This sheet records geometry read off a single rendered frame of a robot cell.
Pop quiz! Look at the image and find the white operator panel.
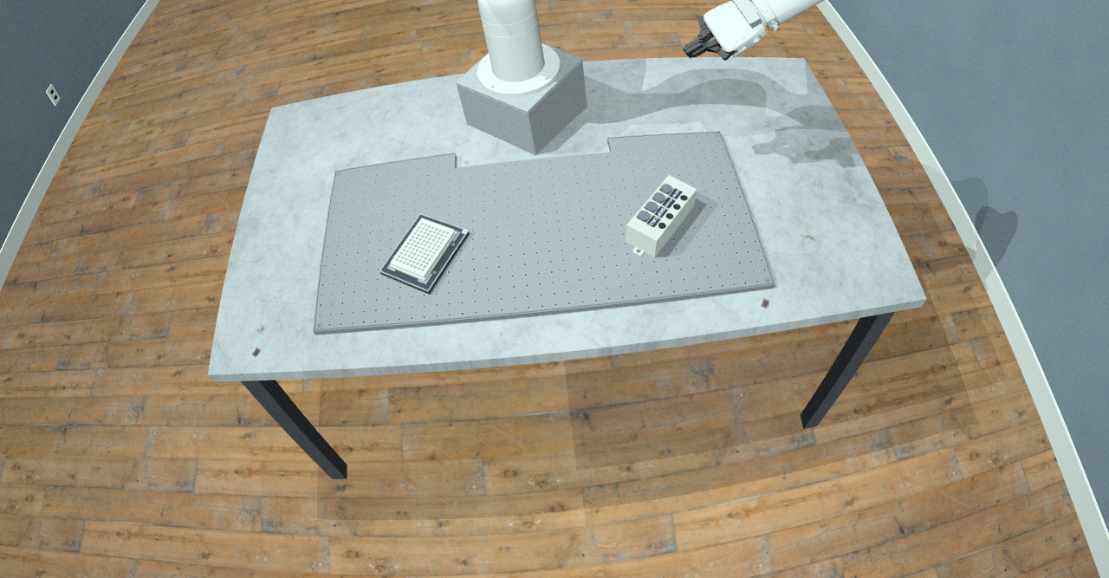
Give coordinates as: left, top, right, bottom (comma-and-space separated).
625, 175, 696, 257

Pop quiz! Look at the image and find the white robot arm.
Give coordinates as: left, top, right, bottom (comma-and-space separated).
477, 0, 824, 97

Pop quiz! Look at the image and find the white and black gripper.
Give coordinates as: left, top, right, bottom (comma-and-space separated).
683, 1, 767, 61

